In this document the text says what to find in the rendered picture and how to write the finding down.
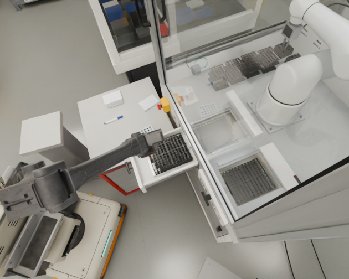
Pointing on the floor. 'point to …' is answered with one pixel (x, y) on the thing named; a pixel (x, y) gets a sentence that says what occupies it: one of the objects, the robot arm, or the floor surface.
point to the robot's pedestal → (52, 140)
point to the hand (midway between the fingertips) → (150, 153)
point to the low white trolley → (120, 128)
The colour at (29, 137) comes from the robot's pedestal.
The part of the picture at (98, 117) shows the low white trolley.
